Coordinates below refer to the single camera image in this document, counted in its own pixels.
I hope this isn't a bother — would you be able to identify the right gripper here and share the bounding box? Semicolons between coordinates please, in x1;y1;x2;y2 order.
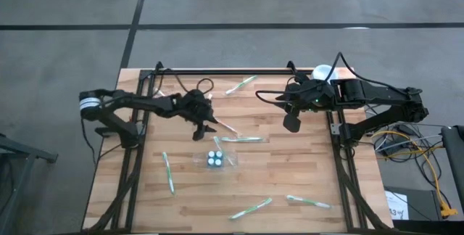
275;73;337;134

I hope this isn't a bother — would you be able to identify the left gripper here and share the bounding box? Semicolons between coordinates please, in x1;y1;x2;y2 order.
173;88;220;142

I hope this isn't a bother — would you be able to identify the clear plastic bag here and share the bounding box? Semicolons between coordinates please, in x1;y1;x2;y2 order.
193;149;239;173

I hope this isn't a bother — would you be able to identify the white wipes canister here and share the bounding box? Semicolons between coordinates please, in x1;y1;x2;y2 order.
310;64;341;82

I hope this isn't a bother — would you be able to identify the black power brick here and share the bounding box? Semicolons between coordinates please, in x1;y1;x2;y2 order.
398;123;418;136

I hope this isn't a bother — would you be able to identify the white paper label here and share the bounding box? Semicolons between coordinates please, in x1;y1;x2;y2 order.
384;190;410;220

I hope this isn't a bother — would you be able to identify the black box with label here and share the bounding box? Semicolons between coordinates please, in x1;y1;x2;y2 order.
384;186;447;223

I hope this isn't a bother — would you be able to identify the black side table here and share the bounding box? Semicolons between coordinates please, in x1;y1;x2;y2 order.
441;125;464;207

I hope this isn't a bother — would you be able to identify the dark grey stand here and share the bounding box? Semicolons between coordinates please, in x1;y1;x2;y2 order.
0;133;59;235

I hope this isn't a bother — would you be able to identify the black aluminium rig frame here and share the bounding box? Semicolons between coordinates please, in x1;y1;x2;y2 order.
82;60;394;234

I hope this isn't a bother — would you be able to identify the yellow cable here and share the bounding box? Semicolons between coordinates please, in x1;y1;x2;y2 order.
369;129;458;218

